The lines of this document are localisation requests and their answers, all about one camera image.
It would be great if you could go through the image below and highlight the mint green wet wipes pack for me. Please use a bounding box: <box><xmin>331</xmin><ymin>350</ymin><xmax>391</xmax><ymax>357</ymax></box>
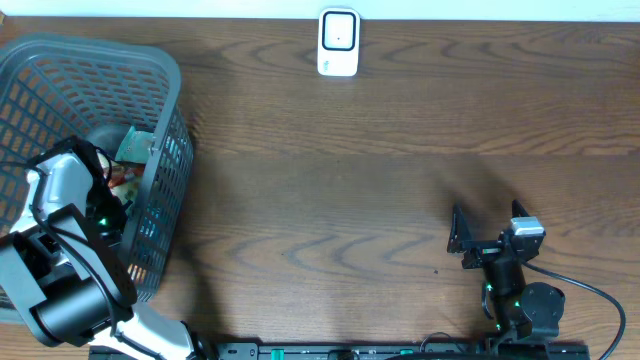
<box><xmin>115</xmin><ymin>126</ymin><xmax>154</xmax><ymax>164</ymax></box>

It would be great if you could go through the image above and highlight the beige snack bag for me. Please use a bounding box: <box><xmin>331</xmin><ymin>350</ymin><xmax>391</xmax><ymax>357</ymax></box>
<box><xmin>98</xmin><ymin>153</ymin><xmax>142</xmax><ymax>216</ymax></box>

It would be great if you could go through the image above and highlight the red Top chocolate bar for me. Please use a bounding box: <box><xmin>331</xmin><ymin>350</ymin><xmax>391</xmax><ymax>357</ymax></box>
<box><xmin>108</xmin><ymin>164</ymin><xmax>145</xmax><ymax>188</ymax></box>

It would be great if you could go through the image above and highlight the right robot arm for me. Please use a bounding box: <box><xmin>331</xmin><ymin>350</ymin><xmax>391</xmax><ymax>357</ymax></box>
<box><xmin>447</xmin><ymin>200</ymin><xmax>565</xmax><ymax>343</ymax></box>

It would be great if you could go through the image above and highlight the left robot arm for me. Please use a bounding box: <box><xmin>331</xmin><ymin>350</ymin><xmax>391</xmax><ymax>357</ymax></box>
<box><xmin>1</xmin><ymin>136</ymin><xmax>215</xmax><ymax>359</ymax></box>

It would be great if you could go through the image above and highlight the white barcode scanner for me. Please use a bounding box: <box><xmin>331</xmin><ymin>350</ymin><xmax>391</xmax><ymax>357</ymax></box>
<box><xmin>317</xmin><ymin>8</ymin><xmax>361</xmax><ymax>77</ymax></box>

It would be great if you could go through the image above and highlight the dark pouch in basket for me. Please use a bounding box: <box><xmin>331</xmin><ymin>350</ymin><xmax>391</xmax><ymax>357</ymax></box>
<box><xmin>85</xmin><ymin>124</ymin><xmax>130</xmax><ymax>155</ymax></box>

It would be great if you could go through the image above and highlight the grey plastic shopping basket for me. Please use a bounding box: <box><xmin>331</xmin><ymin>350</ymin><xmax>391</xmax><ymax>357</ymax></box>
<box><xmin>1</xmin><ymin>34</ymin><xmax>194</xmax><ymax>301</ymax></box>

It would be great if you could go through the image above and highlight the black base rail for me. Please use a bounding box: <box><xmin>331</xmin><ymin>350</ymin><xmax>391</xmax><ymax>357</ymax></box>
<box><xmin>215</xmin><ymin>341</ymin><xmax>590</xmax><ymax>360</ymax></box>

